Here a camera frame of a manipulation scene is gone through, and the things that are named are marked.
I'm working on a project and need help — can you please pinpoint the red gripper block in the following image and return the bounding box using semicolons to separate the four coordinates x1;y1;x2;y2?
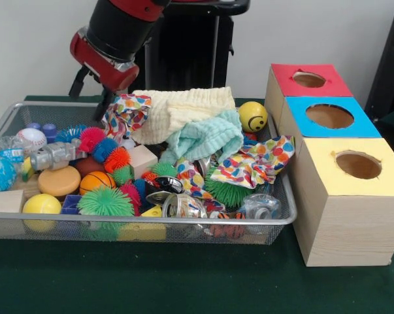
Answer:
68;29;140;122

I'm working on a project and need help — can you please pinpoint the polka dot colourful cloth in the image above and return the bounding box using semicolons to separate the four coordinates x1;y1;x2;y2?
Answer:
211;135;295;190
102;94;152;142

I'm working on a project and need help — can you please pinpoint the rainbow spiky caterpillar toy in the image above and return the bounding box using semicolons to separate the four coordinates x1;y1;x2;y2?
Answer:
78;127;136;187

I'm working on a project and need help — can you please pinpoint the silver robot toy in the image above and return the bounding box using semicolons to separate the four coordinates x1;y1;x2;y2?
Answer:
30;139;84;172

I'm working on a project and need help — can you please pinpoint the cream yellow cloth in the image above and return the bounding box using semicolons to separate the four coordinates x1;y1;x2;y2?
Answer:
130;87;237;146

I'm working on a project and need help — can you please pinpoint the mint green cloth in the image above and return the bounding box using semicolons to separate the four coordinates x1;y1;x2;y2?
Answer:
161;110;244;164

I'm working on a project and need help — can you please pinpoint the clear shallow mesh bin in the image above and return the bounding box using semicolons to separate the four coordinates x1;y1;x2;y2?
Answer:
0;101;299;245

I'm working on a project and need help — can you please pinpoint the wooden box with three holes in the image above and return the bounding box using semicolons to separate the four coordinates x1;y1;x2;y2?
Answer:
263;63;394;268

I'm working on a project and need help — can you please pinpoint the white baseball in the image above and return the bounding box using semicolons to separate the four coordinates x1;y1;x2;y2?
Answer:
15;128;47;154

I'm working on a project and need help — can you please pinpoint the orange basketball toy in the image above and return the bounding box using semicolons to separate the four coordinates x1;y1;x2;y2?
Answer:
79;171;117;196

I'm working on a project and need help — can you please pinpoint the burger toy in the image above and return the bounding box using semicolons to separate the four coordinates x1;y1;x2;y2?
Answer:
38;166;82;198

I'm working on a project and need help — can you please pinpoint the small green spiky ball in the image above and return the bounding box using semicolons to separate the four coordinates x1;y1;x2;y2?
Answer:
78;188;135;218

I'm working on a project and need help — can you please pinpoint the plain yellow ball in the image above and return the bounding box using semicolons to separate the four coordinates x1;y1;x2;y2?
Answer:
24;193;63;231

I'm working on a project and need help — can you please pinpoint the pale wooden block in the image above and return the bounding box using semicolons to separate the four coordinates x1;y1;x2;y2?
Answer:
0;190;25;236

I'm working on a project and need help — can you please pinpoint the crushed silver can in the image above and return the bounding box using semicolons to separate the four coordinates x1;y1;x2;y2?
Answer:
163;193;209;220

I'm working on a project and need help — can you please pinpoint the yellow smiley ball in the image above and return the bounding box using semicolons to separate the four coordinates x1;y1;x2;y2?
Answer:
238;101;268;133

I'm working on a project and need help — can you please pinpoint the large green spiky ball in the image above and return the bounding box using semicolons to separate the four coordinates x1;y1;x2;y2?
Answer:
205;167;255;209

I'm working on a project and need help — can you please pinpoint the black chair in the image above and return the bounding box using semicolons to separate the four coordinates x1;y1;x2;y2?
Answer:
367;7;394;128

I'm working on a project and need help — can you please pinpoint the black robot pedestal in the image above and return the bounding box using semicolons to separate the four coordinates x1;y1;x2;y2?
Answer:
128;0;251;99

